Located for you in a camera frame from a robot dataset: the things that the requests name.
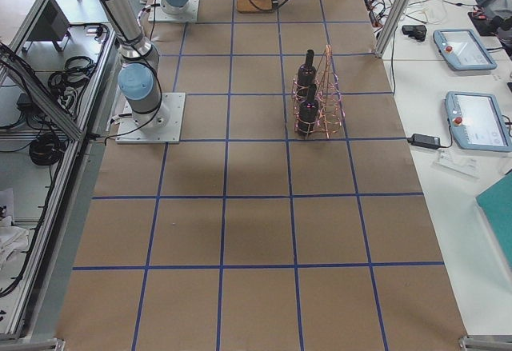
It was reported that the dark wine bottle in rack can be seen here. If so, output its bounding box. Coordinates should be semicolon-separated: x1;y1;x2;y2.
297;83;319;137

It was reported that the far teach pendant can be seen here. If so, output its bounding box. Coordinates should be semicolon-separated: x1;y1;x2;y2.
433;29;497;71

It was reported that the teach pendant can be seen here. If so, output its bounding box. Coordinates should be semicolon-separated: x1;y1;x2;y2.
433;29;497;71
445;91;511;153

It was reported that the black power adapter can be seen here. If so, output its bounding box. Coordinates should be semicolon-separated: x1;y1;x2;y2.
407;134;441;150

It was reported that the near teach pendant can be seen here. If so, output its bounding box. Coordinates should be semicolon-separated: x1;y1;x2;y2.
445;91;511;153

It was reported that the brown paper table cover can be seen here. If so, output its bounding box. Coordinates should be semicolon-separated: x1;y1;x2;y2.
57;0;465;350

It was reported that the teal folder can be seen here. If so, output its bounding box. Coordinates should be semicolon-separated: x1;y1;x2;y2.
476;174;512;263

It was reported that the white cloth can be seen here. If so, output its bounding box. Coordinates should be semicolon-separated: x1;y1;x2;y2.
0;189;31;264

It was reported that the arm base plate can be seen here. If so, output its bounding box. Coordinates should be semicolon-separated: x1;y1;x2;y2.
148;0;200;23
115;93;186;144

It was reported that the aluminium frame post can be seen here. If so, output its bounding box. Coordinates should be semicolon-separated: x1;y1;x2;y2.
374;0;409;58

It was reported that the copper wire wine rack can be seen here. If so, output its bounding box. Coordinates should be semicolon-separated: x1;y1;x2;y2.
291;44;345;139

